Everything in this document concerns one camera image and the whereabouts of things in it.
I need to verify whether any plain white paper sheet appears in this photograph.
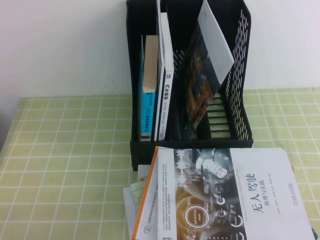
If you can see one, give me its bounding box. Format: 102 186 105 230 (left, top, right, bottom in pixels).
122 184 141 240

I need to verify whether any thin tall white booklet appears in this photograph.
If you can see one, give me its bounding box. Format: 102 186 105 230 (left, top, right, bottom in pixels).
154 0 162 73

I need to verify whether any cyan spine book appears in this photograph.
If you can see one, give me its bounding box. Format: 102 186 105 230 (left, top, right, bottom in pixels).
138 34 159 140

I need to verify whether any AgileX robotics brochure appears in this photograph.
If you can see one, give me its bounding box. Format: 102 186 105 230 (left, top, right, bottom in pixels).
183 0 235 131

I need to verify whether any green checkered tablecloth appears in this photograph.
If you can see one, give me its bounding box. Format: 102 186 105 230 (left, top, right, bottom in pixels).
0 87 320 240

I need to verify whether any map printed paper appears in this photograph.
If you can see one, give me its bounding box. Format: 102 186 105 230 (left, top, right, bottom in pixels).
129 180 148 213

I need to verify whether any white orange self-driving book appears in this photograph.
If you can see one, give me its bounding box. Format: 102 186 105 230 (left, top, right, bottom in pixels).
131 146 316 240

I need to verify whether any black plastic book holder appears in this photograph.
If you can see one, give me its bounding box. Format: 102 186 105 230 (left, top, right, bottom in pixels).
125 0 255 172

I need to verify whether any white spine book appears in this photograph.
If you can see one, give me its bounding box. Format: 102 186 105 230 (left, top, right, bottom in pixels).
153 12 175 141

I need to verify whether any white booklet with orange mark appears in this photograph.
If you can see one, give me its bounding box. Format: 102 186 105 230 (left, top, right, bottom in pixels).
136 164 152 183

